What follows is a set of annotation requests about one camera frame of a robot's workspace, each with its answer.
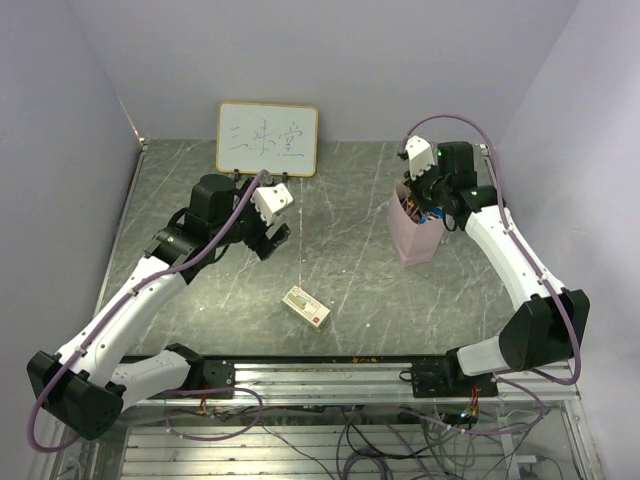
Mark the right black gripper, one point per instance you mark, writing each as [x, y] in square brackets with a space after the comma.
[413, 185]

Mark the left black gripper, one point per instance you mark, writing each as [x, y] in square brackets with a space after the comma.
[259, 242]

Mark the pink paper bag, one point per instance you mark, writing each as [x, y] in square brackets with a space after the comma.
[415, 243]

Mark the blue cookie bar wrapper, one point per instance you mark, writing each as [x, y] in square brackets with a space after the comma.
[434, 214]

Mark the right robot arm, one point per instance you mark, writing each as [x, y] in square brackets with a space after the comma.
[549, 319]

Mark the white green small box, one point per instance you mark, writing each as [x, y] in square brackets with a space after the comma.
[306, 307]

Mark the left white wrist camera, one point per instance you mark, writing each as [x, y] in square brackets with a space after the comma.
[270, 202]

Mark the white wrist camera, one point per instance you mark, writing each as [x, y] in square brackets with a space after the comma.
[418, 153]
[270, 202]

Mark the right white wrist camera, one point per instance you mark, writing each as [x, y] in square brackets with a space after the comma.
[418, 153]

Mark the white board with yellow frame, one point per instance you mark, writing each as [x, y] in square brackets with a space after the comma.
[280, 138]

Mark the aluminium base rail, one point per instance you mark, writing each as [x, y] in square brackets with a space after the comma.
[296, 381]

